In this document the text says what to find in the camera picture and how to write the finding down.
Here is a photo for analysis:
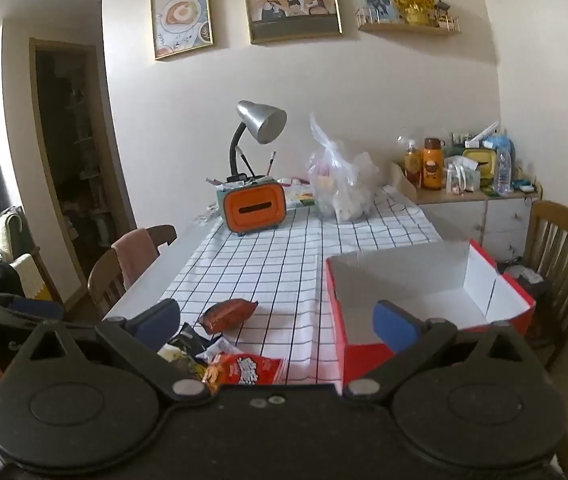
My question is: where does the wooden slatted chair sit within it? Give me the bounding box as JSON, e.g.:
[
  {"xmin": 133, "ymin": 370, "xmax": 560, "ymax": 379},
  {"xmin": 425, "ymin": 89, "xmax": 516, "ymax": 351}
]
[{"xmin": 521, "ymin": 200, "xmax": 568, "ymax": 366}]

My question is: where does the clear plastic bag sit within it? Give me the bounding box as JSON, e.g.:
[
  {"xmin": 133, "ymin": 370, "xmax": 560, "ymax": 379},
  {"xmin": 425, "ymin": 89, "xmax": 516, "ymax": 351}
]
[{"xmin": 305, "ymin": 112, "xmax": 382, "ymax": 223}]

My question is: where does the silver desk lamp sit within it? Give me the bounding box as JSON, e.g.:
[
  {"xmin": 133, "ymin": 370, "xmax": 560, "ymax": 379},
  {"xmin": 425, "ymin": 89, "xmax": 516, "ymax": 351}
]
[{"xmin": 227, "ymin": 100, "xmax": 288, "ymax": 183}]

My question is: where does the white tube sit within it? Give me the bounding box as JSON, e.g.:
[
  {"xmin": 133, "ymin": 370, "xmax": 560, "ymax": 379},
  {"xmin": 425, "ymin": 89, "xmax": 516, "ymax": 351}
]
[{"xmin": 466, "ymin": 121, "xmax": 500, "ymax": 143}]

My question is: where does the white and blue snack packet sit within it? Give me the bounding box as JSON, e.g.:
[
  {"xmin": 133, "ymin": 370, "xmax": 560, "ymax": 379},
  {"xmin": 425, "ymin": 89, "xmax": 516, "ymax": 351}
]
[{"xmin": 196, "ymin": 337, "xmax": 242, "ymax": 361}]

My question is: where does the photo card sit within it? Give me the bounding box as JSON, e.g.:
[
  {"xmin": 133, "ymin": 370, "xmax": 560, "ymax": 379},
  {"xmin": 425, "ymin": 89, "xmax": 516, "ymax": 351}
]
[{"xmin": 362, "ymin": 0, "xmax": 394, "ymax": 23}]

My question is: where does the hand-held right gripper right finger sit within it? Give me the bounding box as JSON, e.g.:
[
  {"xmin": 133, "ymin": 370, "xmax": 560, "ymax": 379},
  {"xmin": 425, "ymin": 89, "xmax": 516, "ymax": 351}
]
[{"xmin": 341, "ymin": 300, "xmax": 550, "ymax": 403}]

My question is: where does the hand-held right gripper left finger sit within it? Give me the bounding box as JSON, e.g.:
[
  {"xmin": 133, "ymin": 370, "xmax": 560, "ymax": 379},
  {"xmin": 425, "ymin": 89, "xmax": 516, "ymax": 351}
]
[{"xmin": 11, "ymin": 299, "xmax": 212, "ymax": 403}]

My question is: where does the red-brown snack packet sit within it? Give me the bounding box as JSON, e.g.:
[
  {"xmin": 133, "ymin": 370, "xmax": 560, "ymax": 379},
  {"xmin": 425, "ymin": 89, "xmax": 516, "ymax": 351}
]
[{"xmin": 198, "ymin": 299, "xmax": 259, "ymax": 335}]

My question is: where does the pink cloth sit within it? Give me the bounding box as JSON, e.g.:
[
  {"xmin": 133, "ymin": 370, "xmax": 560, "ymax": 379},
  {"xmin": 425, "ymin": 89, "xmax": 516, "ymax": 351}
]
[{"xmin": 111, "ymin": 228, "xmax": 160, "ymax": 291}]

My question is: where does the white cabinet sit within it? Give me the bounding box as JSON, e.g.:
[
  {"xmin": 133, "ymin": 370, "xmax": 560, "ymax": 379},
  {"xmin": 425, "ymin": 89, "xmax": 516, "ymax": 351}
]
[{"xmin": 391, "ymin": 160, "xmax": 545, "ymax": 271}]

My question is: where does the pale yellow snack packet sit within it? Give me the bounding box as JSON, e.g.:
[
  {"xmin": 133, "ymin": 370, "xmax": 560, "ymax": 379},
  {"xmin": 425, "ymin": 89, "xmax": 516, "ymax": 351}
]
[{"xmin": 156, "ymin": 344, "xmax": 187, "ymax": 368}]

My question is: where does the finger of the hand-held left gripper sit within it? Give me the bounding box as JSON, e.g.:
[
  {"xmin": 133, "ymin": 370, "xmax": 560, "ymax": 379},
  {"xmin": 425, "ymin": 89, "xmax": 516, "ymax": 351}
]
[{"xmin": 0, "ymin": 294, "xmax": 66, "ymax": 332}]

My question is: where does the yellow spray bottle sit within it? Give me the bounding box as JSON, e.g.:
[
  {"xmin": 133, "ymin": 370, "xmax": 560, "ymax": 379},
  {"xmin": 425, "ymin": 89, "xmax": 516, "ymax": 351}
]
[{"xmin": 398, "ymin": 135, "xmax": 423, "ymax": 188}]

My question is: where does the sofa with cream blanket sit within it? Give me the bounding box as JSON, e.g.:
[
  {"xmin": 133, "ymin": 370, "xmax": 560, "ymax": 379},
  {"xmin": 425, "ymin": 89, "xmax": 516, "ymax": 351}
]
[{"xmin": 0, "ymin": 207, "xmax": 62, "ymax": 306}]

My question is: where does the checked tablecloth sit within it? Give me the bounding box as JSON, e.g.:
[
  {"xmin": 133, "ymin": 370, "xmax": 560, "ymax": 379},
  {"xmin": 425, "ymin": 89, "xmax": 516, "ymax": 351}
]
[{"xmin": 161, "ymin": 185, "xmax": 445, "ymax": 386}]

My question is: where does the framed family picture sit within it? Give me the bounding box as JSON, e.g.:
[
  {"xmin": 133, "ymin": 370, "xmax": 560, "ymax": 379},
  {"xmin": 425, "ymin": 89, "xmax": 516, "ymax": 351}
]
[{"xmin": 240, "ymin": 0, "xmax": 343, "ymax": 45}]

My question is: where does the orange tissue box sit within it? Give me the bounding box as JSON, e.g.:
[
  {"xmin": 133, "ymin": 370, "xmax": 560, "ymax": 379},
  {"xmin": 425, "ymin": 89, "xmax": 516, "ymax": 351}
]
[{"xmin": 215, "ymin": 176, "xmax": 287, "ymax": 237}]

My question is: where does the yellow tissue box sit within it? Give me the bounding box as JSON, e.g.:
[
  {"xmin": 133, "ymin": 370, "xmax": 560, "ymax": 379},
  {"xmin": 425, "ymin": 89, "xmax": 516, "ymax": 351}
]
[{"xmin": 461, "ymin": 146, "xmax": 497, "ymax": 188}]

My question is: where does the black bag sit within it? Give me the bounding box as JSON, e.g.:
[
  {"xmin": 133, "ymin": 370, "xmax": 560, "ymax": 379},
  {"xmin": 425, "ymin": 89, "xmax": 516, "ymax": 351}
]
[{"xmin": 496, "ymin": 260, "xmax": 552, "ymax": 321}]

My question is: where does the wet wipes pack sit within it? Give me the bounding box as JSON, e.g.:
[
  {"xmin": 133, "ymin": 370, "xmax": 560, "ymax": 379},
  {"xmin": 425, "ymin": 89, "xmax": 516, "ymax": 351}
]
[{"xmin": 284, "ymin": 185, "xmax": 317, "ymax": 209}]

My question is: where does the wooden chair with curved back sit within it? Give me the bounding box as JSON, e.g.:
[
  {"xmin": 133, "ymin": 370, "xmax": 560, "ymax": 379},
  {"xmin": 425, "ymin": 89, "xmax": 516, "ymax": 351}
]
[{"xmin": 87, "ymin": 224, "xmax": 178, "ymax": 318}]

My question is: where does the clear water bottle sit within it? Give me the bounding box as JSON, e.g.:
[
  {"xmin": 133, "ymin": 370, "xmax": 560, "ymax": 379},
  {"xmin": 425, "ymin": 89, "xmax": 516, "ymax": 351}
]
[{"xmin": 494, "ymin": 135, "xmax": 513, "ymax": 196}]

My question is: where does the wall shelf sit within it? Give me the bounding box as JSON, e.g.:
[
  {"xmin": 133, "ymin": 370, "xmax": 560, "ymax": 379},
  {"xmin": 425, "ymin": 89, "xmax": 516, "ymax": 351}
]
[{"xmin": 356, "ymin": 7, "xmax": 462, "ymax": 37}]

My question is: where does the red cardboard box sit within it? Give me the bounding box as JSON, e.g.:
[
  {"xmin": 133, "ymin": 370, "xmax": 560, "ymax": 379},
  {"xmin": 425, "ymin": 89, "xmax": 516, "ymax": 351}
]
[{"xmin": 324, "ymin": 240, "xmax": 536, "ymax": 386}]

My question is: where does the framed food picture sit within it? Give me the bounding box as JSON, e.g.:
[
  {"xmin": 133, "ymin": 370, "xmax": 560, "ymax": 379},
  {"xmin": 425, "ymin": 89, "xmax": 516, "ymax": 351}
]
[{"xmin": 150, "ymin": 0, "xmax": 216, "ymax": 62}]

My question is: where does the red snack bag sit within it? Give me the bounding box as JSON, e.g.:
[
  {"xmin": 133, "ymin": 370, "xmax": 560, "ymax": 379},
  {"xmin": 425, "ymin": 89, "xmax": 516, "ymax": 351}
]
[{"xmin": 199, "ymin": 352, "xmax": 287, "ymax": 388}]

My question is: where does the orange thermos bottle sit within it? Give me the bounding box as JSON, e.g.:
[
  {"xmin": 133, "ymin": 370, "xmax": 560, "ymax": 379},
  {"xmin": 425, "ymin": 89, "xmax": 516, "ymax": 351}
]
[{"xmin": 421, "ymin": 137, "xmax": 446, "ymax": 191}]

